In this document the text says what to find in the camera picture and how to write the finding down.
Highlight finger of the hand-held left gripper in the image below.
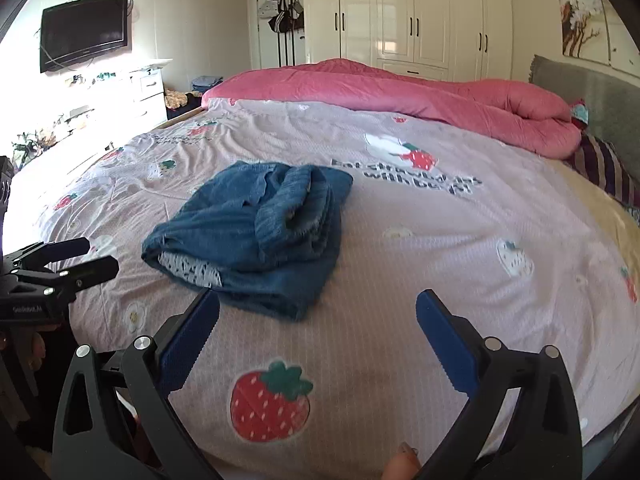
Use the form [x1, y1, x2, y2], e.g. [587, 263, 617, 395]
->
[0, 238, 92, 275]
[10, 255, 121, 305]

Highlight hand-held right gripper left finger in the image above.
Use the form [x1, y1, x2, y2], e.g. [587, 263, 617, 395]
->
[52, 287, 222, 480]

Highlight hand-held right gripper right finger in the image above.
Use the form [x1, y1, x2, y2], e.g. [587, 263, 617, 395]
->
[415, 287, 584, 480]

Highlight blue pants with white lace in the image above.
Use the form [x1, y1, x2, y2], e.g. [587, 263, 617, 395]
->
[141, 161, 354, 322]

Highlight person's left hand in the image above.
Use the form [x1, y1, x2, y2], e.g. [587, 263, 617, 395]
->
[27, 324, 58, 362]

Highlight person's right hand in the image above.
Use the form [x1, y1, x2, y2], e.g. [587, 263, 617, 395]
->
[382, 442, 422, 480]

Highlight strawberry printed pink bed sheet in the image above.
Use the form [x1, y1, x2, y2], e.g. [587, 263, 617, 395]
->
[30, 97, 640, 480]

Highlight green potted plant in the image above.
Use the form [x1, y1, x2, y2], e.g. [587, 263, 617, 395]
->
[12, 127, 57, 162]

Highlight white dresser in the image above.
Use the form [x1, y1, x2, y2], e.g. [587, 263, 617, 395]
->
[65, 59, 169, 127]

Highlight pale yellow blanket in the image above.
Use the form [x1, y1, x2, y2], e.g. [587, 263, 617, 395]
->
[550, 160, 640, 291]

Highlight folded blue clothes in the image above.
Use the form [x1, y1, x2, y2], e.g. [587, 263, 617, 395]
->
[191, 75, 225, 95]

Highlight striped pillow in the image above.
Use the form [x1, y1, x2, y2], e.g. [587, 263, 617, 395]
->
[567, 132, 640, 212]

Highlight pink quilt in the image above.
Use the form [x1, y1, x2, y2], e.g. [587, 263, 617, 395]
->
[200, 58, 584, 160]

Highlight colourful patterned cloth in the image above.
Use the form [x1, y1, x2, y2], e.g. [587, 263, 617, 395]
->
[570, 102, 592, 132]

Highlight white door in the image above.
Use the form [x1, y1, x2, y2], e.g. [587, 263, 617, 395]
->
[247, 0, 307, 69]

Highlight grey headboard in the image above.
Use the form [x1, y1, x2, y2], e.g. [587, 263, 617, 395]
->
[527, 54, 640, 182]

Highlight hanging bags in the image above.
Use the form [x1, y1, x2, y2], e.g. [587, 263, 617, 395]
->
[257, 0, 307, 37]

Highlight white wardrobe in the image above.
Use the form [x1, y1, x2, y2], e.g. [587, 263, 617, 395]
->
[302, 0, 516, 84]

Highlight black wall television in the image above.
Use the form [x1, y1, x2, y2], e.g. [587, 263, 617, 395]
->
[39, 0, 132, 74]

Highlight floral wall painting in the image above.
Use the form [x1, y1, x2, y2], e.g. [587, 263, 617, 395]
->
[546, 0, 640, 69]

